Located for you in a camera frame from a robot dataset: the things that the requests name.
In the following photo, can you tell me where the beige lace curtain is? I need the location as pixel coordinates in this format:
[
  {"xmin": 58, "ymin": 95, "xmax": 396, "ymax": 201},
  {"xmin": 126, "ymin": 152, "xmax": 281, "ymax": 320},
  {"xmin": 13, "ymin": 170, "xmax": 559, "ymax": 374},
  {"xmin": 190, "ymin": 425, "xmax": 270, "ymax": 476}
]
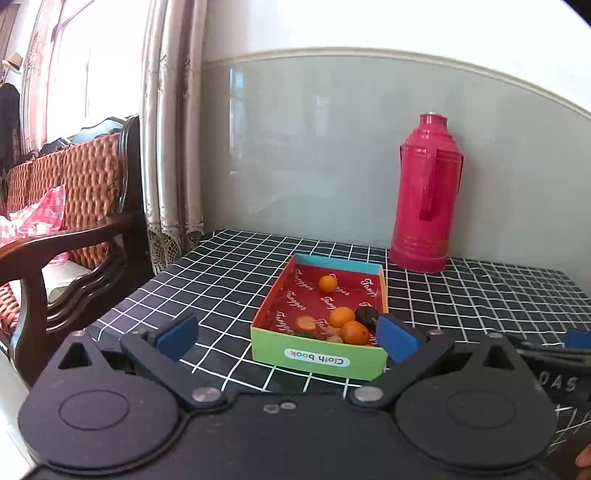
[{"xmin": 141, "ymin": 0, "xmax": 208, "ymax": 278}]

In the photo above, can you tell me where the red thermos flask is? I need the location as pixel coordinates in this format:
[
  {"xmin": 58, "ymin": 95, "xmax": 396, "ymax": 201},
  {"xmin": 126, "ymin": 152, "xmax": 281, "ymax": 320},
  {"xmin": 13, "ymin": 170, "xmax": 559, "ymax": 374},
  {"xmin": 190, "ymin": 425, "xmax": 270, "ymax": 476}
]
[{"xmin": 389, "ymin": 112, "xmax": 465, "ymax": 275}]

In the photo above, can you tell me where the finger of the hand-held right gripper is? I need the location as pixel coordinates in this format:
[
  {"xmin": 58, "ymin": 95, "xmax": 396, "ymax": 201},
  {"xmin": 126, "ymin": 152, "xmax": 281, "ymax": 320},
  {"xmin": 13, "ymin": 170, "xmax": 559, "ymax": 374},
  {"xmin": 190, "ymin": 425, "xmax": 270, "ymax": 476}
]
[{"xmin": 508, "ymin": 329, "xmax": 591, "ymax": 365}]

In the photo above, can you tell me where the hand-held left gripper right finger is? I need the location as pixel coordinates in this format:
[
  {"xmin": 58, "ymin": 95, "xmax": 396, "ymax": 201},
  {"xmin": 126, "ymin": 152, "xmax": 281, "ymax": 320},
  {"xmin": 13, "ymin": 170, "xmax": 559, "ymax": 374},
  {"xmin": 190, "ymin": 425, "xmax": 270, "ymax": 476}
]
[{"xmin": 347, "ymin": 314, "xmax": 527, "ymax": 409}]

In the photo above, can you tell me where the black white checkered tablecloth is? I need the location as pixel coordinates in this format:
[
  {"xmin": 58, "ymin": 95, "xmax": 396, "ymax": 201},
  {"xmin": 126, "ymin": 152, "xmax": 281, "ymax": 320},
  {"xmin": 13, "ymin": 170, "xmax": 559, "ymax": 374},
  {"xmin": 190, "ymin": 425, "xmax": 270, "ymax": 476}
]
[{"xmin": 85, "ymin": 228, "xmax": 591, "ymax": 439}]

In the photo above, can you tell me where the wooden rattan sofa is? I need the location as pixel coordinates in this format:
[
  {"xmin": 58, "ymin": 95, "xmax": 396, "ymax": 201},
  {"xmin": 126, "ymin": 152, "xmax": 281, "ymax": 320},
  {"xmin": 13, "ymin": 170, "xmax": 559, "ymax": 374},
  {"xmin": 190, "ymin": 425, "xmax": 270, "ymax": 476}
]
[{"xmin": 0, "ymin": 115, "xmax": 153, "ymax": 388}]

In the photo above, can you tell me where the dark hanging garment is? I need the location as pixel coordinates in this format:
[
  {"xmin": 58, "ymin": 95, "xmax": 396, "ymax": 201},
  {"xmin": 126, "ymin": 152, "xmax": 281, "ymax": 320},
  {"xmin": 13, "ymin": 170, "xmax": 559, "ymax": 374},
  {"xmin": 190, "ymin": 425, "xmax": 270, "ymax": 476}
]
[{"xmin": 0, "ymin": 83, "xmax": 21, "ymax": 171}]

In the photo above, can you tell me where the colourful cardboard box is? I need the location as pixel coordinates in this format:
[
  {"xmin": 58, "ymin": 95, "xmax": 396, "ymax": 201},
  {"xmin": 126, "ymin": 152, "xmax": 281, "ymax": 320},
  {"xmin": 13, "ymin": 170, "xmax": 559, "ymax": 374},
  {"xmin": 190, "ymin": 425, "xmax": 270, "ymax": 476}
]
[{"xmin": 250, "ymin": 253, "xmax": 389, "ymax": 381}]

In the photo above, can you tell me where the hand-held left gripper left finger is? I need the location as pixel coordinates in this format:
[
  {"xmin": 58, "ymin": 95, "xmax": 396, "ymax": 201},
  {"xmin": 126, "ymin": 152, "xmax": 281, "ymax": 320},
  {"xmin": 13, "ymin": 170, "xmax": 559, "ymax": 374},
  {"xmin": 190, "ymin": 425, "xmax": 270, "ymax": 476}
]
[{"xmin": 58, "ymin": 313, "xmax": 232, "ymax": 411}]

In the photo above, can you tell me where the pink checkered cloth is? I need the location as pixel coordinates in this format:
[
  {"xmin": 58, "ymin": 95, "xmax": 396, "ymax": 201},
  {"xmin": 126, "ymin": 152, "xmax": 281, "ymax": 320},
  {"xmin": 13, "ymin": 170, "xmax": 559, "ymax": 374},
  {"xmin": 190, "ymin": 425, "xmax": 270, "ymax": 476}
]
[{"xmin": 0, "ymin": 185, "xmax": 70, "ymax": 266}]

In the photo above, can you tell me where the white seat cushion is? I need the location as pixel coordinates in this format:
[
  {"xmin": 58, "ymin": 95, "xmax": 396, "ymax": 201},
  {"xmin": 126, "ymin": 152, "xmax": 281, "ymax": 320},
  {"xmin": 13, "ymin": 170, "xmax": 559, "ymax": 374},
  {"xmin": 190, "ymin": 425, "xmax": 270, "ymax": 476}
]
[{"xmin": 9, "ymin": 261, "xmax": 90, "ymax": 305}]

